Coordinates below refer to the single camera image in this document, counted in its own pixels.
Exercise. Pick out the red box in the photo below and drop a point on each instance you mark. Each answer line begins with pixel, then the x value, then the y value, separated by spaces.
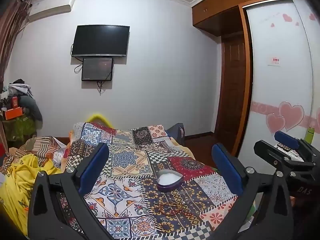
pixel 3 151

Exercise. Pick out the black wall television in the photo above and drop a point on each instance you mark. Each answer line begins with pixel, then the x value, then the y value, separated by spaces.
pixel 100 40

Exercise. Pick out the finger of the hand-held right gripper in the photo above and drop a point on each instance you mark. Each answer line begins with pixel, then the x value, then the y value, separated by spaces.
pixel 270 152
pixel 287 140

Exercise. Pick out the small black wall monitor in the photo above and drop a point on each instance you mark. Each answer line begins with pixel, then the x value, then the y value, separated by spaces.
pixel 97 69

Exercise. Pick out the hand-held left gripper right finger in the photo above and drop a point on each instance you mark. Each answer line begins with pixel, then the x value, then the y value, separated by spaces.
pixel 227 170

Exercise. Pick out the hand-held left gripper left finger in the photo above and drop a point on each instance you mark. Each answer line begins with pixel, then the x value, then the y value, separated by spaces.
pixel 95 167

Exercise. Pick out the yellow plush pillow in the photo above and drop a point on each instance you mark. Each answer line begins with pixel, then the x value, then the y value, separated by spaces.
pixel 100 119

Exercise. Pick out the yellow cloth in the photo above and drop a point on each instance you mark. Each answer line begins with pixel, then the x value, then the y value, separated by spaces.
pixel 17 187

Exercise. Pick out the heart-shaped purple tin box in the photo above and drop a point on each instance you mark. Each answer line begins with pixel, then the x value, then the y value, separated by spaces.
pixel 168 180

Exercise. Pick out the green bottle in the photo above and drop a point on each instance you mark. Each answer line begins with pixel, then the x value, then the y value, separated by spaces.
pixel 309 133

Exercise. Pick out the striped blanket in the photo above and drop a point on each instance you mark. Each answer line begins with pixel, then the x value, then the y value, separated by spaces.
pixel 37 145

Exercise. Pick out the white sliding wardrobe door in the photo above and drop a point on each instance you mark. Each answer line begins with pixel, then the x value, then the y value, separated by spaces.
pixel 277 87

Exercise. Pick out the beige fleece blanket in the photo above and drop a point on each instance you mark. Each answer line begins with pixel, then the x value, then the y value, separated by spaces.
pixel 186 151

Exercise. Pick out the wooden wardrobe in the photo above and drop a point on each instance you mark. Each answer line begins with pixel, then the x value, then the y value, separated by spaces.
pixel 217 2

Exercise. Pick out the orange box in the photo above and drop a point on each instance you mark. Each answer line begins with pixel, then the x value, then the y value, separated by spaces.
pixel 13 113

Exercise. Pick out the patchwork printed blanket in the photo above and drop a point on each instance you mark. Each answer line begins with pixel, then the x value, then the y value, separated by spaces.
pixel 130 160

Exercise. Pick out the pile of clothes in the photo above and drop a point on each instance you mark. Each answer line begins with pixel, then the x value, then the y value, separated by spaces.
pixel 27 110

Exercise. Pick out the striped brown curtain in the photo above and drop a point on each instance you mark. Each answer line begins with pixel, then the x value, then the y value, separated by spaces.
pixel 10 37

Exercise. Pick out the white air conditioner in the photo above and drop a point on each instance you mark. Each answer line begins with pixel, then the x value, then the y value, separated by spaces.
pixel 50 6

